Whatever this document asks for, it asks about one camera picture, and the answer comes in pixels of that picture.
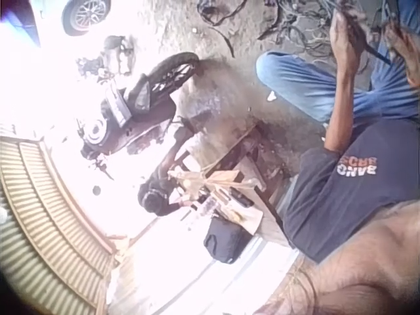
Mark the black motorcycle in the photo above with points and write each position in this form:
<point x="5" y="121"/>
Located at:
<point x="147" y="95"/>

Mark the black bag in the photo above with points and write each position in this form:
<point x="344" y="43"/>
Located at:
<point x="223" y="241"/>

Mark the person's left fingers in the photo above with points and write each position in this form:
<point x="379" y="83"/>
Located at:
<point x="356" y="31"/>

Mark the small white scrap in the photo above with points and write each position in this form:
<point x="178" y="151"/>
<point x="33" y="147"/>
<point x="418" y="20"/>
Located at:
<point x="271" y="96"/>

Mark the corrugated metal shutter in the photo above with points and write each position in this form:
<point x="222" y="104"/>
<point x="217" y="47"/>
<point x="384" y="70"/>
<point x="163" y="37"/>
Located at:
<point x="42" y="210"/>

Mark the cluttered wooden workbench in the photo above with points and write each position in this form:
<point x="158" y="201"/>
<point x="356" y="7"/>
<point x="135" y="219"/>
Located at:
<point x="229" y="183"/>

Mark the person's legs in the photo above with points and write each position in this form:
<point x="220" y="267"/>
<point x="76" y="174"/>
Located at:
<point x="305" y="82"/>

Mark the person's left hand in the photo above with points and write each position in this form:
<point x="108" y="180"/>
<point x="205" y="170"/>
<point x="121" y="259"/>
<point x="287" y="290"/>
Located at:
<point x="343" y="49"/>

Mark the person's right fingers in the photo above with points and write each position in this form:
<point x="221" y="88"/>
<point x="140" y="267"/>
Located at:
<point x="393" y="34"/>

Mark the car wheel with alloy rim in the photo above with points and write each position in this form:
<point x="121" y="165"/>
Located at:
<point x="85" y="14"/>

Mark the person's right hand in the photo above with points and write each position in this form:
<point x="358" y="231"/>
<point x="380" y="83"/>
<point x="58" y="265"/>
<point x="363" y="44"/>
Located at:
<point x="408" y="46"/>

